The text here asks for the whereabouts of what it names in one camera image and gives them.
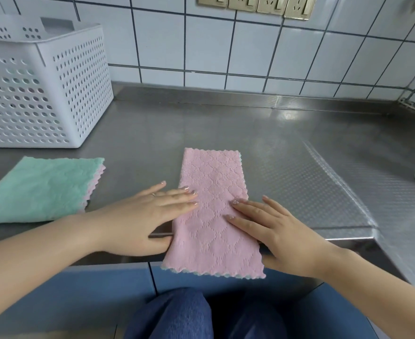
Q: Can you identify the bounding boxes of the person's blue trousers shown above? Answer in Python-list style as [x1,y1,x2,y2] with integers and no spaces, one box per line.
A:
[123,287,290,339]

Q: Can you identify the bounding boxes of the person's left forearm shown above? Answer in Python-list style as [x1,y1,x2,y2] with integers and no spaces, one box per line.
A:
[0,208,106,339]

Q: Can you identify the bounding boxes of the pink microfibre cloth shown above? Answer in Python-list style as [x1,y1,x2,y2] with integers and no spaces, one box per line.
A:
[162,147,267,280]

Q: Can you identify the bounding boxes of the person's left hand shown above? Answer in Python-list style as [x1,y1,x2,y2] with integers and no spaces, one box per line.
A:
[97,182,199,257]

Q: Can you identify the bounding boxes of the green microfibre cloth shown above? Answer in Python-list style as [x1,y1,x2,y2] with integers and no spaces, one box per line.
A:
[0,156,106,225]

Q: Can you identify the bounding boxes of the white perforated plastic basket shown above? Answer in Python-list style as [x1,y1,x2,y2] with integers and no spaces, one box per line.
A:
[0,16,115,149]

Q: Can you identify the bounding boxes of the person's right forearm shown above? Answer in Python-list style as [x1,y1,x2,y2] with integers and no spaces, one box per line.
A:
[320,248,415,339]

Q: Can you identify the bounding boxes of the person's right hand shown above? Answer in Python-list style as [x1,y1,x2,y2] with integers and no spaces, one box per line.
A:
[225,195,339,280]

